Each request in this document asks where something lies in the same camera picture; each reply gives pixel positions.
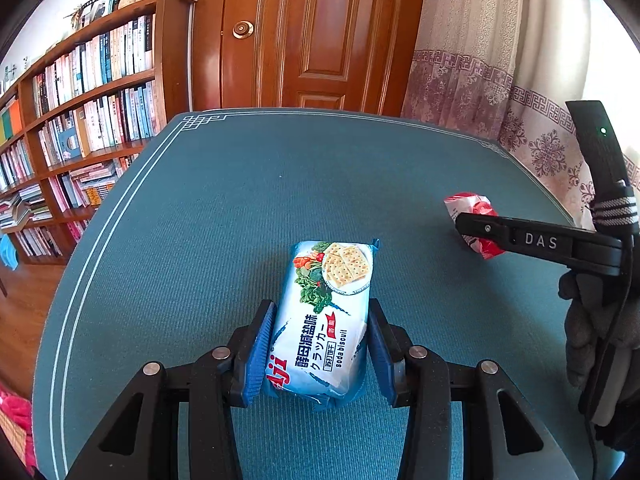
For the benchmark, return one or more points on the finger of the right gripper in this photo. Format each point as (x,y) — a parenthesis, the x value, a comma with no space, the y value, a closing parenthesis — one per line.
(577,249)

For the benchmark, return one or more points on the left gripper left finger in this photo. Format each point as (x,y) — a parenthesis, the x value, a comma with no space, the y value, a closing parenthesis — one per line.
(137,438)

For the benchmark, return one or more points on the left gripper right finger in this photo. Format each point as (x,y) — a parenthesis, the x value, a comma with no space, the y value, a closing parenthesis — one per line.
(503,438)

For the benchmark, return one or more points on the blue cracker pack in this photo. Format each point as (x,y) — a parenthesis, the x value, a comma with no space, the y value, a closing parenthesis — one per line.
(318,341)

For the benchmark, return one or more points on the red white snack packet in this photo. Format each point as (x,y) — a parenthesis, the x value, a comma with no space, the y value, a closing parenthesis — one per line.
(468,210)

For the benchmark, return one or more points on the grey gloved right hand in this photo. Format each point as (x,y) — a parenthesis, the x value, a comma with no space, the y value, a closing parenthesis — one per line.
(588,319)

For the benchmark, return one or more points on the purple patterned curtain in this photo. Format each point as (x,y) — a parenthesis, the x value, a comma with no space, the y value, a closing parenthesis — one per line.
(504,70)

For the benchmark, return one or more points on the teal table mat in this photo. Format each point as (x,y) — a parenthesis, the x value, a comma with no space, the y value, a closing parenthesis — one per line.
(199,230)

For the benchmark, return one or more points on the wooden bookshelf with books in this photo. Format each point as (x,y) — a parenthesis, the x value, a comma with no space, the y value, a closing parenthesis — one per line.
(75,122)

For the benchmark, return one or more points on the brown wooden door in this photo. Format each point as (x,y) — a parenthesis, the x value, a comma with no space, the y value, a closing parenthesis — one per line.
(335,54)

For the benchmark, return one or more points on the brass door knob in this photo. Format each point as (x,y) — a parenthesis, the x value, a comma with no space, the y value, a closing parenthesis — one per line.
(243,30)

